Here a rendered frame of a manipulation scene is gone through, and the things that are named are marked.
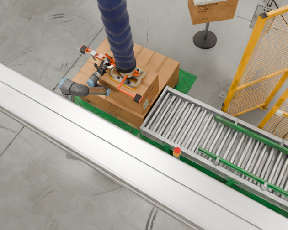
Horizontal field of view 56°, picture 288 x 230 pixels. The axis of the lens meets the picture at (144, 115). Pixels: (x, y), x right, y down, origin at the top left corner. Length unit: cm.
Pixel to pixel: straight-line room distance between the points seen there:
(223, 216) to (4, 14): 599
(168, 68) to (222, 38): 146
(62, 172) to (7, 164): 85
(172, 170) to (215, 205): 9
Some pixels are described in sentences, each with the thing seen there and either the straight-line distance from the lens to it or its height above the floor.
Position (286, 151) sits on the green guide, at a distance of 345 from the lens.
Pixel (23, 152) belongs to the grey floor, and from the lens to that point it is 438.
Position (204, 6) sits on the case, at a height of 93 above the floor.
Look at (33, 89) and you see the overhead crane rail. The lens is 59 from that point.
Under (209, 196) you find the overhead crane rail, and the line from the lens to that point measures 45.
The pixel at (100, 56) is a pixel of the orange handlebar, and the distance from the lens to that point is 318.
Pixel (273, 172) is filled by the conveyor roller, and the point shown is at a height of 55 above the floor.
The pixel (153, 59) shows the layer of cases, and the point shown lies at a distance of 390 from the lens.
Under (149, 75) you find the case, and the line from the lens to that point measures 312.
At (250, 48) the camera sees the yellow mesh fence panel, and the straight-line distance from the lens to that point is 253.
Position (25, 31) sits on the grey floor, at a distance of 568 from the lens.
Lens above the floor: 366
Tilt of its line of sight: 64 degrees down
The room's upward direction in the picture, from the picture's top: 11 degrees counter-clockwise
